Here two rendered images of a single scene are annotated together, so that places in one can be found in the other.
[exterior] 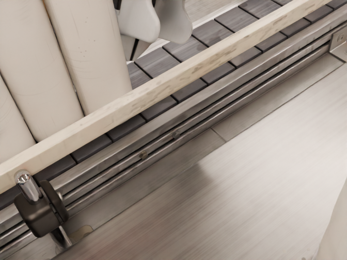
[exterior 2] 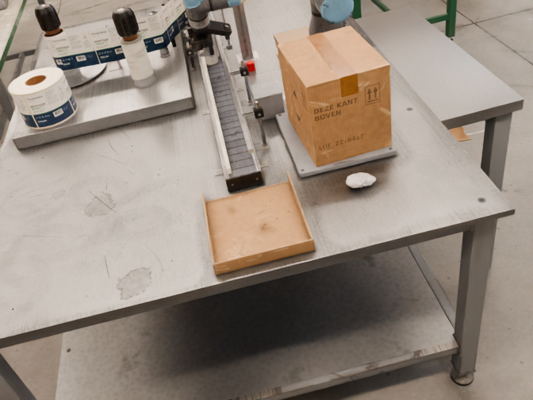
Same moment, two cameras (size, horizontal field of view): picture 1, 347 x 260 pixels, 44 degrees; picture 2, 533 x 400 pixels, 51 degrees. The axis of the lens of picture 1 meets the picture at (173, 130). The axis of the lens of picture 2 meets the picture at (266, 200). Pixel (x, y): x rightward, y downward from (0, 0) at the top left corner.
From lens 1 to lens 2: 2.32 m
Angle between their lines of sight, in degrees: 76
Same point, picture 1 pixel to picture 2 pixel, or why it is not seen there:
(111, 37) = not seen: hidden behind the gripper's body
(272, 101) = (203, 96)
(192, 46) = (220, 75)
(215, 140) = (201, 86)
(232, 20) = (224, 82)
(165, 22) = (206, 53)
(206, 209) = (176, 71)
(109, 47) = not seen: hidden behind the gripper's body
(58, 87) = not seen: hidden behind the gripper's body
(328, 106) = (182, 89)
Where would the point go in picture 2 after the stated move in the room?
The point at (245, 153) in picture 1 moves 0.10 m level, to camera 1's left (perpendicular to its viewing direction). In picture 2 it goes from (182, 77) to (193, 64)
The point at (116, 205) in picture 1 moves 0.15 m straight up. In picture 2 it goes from (197, 73) to (189, 39)
